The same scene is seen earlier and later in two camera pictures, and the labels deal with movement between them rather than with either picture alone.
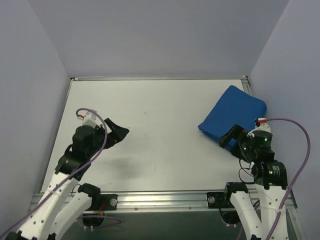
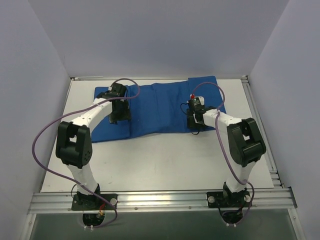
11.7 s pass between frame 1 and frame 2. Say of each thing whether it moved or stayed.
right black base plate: stayed
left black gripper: moved
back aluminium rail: stayed
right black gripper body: moved
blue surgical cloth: moved
